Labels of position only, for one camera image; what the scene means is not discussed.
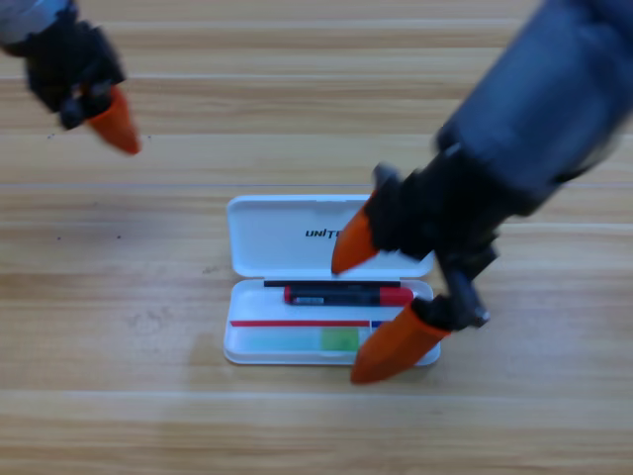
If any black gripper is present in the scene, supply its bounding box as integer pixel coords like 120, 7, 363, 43
22, 18, 142, 155
329, 142, 515, 386

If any red and black marker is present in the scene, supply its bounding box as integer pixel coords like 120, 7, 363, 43
283, 284, 415, 308

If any green marker pen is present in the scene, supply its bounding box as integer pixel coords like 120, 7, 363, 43
241, 326, 371, 353

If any white Unitree pencil case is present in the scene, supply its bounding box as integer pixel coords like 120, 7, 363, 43
223, 194, 441, 367

